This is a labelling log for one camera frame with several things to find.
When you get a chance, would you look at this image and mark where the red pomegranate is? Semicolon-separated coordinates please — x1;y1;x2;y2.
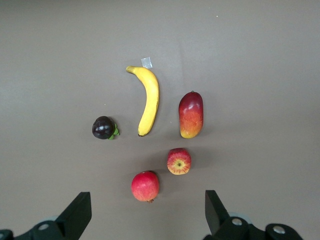
130;170;160;204

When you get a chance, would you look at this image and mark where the red yellow apple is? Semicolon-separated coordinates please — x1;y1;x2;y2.
166;147;192;176

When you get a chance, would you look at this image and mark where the small clear tape piece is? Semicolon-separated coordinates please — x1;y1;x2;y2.
140;56;154;69

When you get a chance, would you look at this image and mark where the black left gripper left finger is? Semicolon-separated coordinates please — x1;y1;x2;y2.
14;191;92;240

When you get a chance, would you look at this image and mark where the red orange mango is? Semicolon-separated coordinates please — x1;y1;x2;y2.
178;90;204;140

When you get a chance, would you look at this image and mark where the yellow banana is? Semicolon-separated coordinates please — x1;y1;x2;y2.
125;65;160;137

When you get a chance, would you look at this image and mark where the dark purple mangosteen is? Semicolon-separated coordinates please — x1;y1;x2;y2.
91;115;121;141

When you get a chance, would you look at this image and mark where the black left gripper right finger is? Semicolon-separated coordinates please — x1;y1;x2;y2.
203;190;305;240

